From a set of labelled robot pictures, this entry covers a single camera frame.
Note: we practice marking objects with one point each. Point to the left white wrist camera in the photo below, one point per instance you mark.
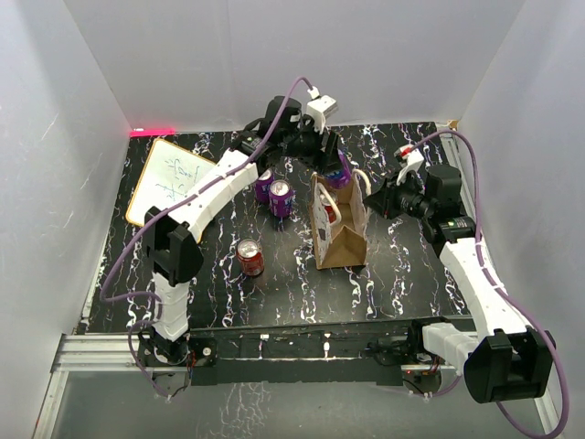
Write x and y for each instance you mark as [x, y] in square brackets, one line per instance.
[319, 108]

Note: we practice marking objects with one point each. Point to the pink tape strip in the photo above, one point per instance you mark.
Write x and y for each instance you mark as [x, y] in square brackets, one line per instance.
[141, 132]

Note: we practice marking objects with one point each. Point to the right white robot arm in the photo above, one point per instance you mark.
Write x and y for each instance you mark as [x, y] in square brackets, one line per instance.
[507, 360]

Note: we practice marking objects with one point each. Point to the brown canvas tote bag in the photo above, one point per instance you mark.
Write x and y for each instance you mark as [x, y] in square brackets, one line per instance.
[344, 244]

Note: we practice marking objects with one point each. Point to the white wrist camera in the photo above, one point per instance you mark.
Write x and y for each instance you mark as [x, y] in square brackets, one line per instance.
[319, 108]
[410, 160]

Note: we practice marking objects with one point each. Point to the purple Fanta can front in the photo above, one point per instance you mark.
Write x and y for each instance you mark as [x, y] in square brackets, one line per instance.
[341, 177]

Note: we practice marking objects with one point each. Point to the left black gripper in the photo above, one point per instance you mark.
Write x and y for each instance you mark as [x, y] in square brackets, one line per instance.
[317, 161]

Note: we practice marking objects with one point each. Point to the black base frame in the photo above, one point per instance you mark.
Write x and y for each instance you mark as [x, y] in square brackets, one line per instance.
[381, 352]

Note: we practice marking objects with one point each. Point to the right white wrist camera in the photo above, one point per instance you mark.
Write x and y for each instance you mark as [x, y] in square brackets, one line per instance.
[410, 160]

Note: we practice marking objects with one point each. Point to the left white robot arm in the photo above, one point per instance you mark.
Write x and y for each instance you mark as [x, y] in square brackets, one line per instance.
[171, 236]

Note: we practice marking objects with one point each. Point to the purple Fanta can rear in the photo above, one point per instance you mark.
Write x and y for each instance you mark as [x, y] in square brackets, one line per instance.
[262, 186]

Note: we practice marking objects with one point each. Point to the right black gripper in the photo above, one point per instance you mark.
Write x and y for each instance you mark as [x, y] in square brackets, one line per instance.
[384, 200]

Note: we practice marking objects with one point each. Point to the purple fanta can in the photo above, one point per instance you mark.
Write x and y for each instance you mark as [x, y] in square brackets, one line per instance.
[262, 186]
[281, 195]
[341, 177]

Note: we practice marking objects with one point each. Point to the purple Fanta can middle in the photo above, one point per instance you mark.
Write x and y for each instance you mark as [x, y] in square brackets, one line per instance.
[281, 195]

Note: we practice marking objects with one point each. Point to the red cola can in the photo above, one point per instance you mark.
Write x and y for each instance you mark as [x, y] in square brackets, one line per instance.
[329, 203]
[250, 257]

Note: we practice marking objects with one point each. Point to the red cola can front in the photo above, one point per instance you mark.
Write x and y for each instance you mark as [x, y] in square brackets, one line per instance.
[250, 257]

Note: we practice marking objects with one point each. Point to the yellow framed whiteboard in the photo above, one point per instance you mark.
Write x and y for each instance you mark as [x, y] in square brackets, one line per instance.
[169, 173]

